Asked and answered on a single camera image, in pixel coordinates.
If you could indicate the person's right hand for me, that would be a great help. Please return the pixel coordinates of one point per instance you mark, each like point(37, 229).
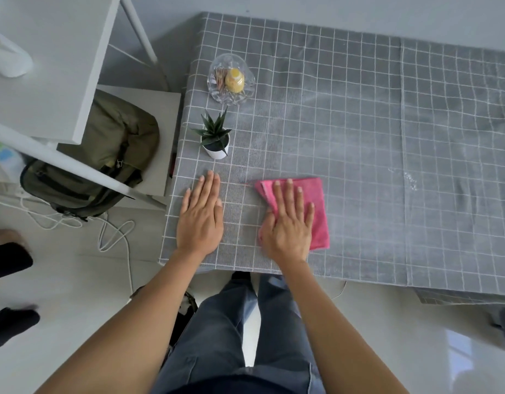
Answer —
point(287, 233)

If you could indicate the person's left hand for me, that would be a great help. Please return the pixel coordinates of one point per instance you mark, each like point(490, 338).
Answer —
point(201, 225)

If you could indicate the pink cleaning cloth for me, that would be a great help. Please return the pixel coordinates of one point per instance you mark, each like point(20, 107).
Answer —
point(318, 217)

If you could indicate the small potted succulent plant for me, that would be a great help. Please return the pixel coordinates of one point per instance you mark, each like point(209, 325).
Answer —
point(217, 151)

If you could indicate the clear glass bowl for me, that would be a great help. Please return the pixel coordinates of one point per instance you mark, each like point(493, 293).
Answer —
point(219, 97)

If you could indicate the person's right forearm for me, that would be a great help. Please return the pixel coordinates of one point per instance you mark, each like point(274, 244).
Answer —
point(338, 336)

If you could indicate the person's left forearm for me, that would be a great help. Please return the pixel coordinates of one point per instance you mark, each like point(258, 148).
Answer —
point(129, 332)

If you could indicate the grey checked tablecloth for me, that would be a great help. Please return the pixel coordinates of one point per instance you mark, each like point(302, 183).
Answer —
point(359, 118)

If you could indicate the black sock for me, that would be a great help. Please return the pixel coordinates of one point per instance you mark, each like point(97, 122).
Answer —
point(241, 276)

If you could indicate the black lined trash bin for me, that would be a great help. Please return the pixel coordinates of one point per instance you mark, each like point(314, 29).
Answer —
point(184, 320)

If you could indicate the blue grey jeans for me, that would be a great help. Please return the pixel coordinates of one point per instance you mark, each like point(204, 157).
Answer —
point(219, 332)

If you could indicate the olive green backpack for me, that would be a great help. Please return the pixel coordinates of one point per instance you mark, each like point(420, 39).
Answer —
point(121, 131)

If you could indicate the scattered white crumbs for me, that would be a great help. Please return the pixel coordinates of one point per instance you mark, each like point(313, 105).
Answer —
point(410, 182)

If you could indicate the brown snack pieces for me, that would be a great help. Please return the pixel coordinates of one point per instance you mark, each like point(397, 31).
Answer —
point(220, 79)

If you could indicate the black shirt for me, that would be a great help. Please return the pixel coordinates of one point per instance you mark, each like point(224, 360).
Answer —
point(236, 387)

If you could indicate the white pack with blue print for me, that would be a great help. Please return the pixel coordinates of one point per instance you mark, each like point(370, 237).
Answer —
point(8, 160)

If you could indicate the white shelf rack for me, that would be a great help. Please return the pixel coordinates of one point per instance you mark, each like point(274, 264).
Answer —
point(51, 77)

